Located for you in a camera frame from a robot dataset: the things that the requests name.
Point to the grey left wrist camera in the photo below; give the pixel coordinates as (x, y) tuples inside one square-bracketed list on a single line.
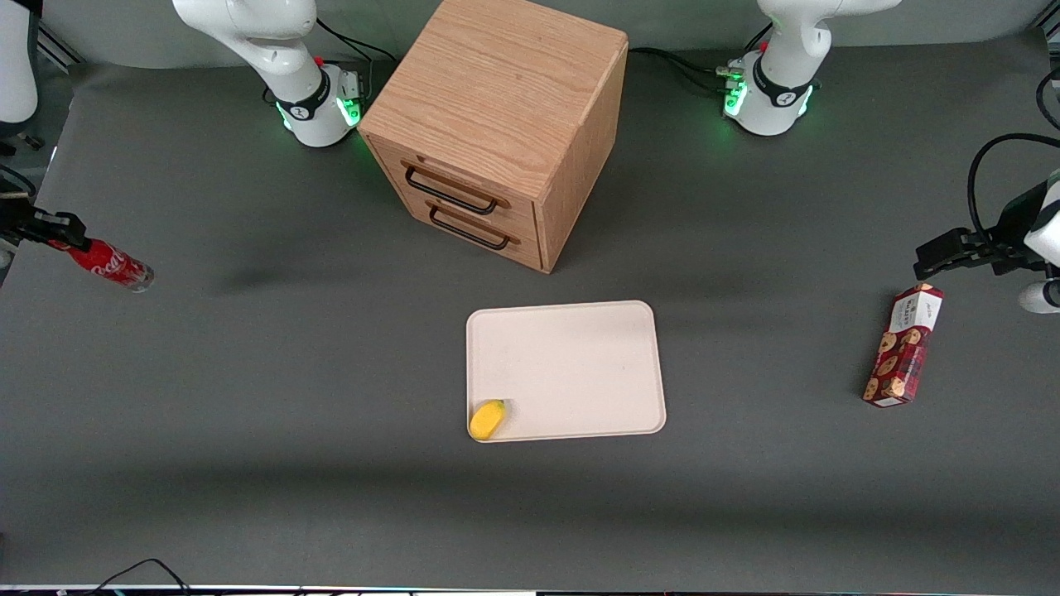
[(1042, 296)]

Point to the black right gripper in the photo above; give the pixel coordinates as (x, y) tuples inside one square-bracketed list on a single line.
[(18, 220)]

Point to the cream plastic tray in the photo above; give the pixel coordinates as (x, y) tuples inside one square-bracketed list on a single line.
[(571, 364)]

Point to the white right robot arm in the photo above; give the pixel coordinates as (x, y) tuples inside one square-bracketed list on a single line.
[(273, 41)]

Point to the red coke bottle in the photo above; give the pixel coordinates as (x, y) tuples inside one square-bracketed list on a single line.
[(108, 265)]

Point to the yellow lemon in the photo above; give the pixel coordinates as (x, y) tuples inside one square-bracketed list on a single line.
[(487, 420)]

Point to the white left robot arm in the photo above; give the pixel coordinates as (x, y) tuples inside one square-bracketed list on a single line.
[(778, 91)]

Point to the wooden drawer cabinet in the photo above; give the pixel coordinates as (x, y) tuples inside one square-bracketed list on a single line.
[(497, 83)]

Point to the aluminium frame rail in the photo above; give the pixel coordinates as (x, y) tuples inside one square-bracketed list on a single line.
[(58, 45)]

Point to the red cookie box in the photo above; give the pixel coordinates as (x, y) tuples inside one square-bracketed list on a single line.
[(904, 348)]

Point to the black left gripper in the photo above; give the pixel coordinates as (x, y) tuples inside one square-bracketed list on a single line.
[(1009, 225)]

